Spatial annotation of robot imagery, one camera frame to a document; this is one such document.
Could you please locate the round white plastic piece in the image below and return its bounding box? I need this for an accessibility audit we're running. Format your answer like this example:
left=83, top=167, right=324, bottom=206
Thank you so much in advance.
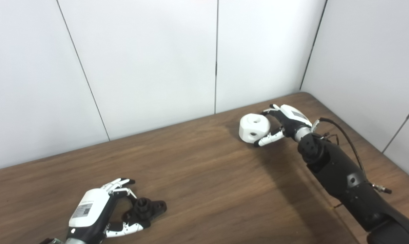
left=239, top=114, right=271, bottom=143

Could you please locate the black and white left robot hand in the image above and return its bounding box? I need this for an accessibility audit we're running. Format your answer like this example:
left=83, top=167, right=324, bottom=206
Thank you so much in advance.
left=65, top=178, right=151, bottom=244

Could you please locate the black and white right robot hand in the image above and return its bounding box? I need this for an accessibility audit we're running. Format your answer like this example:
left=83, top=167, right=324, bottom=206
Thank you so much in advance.
left=254, top=104, right=313, bottom=147

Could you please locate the black flanged holder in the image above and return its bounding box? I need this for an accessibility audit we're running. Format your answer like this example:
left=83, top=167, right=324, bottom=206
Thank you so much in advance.
left=122, top=199, right=167, bottom=224

